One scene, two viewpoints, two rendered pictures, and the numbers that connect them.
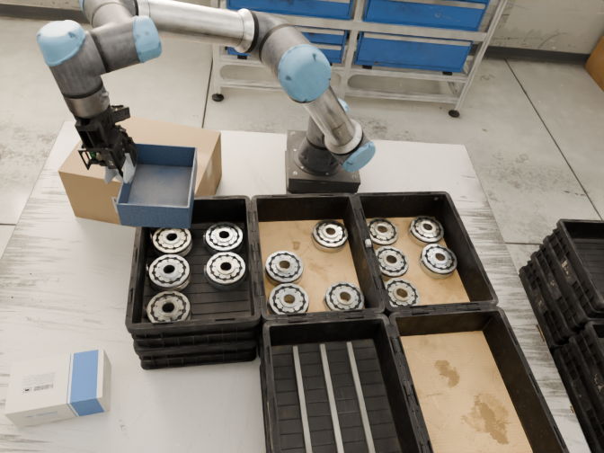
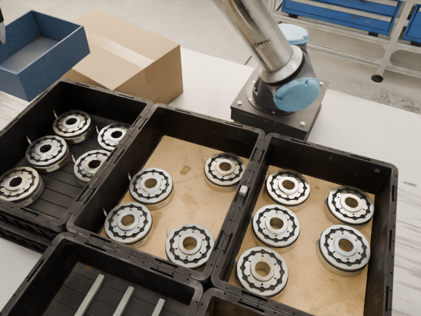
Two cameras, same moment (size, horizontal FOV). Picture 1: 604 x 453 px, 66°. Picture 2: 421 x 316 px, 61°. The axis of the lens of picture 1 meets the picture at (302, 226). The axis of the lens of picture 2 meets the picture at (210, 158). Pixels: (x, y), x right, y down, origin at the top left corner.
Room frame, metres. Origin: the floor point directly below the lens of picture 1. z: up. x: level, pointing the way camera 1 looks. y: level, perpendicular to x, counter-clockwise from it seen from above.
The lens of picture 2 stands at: (0.42, -0.38, 1.54)
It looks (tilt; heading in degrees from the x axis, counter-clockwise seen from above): 49 degrees down; 36
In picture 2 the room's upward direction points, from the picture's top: straight up
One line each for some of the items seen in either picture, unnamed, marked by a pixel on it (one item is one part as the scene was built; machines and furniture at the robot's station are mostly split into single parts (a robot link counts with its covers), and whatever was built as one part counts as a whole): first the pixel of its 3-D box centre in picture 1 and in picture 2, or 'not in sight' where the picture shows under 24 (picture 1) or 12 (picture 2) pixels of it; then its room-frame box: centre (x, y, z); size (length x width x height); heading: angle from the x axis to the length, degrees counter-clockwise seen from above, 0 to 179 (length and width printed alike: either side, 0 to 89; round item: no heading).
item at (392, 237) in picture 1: (381, 230); (287, 186); (0.93, -0.23, 0.86); 0.10 x 0.10 x 0.01
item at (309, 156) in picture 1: (321, 146); (277, 82); (1.27, -0.02, 0.85); 0.15 x 0.15 x 0.10
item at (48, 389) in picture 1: (61, 386); not in sight; (0.37, 0.49, 0.75); 0.20 x 0.12 x 0.09; 111
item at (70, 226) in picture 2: (312, 251); (176, 177); (0.76, -0.04, 0.92); 0.40 x 0.30 x 0.02; 15
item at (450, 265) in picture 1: (439, 258); (344, 246); (0.86, -0.40, 0.86); 0.10 x 0.10 x 0.01
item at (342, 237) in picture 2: (439, 257); (345, 245); (0.86, -0.40, 0.86); 0.05 x 0.05 x 0.01
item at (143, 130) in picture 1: (148, 173); (109, 69); (1.06, 0.51, 0.80); 0.40 x 0.30 x 0.20; 89
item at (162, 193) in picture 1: (160, 184); (31, 52); (0.74, 0.34, 1.10); 0.20 x 0.15 x 0.07; 11
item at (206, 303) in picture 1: (196, 268); (67, 155); (0.68, 0.25, 0.87); 0.40 x 0.30 x 0.11; 15
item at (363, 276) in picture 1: (310, 262); (178, 190); (0.76, -0.04, 0.87); 0.40 x 0.30 x 0.11; 15
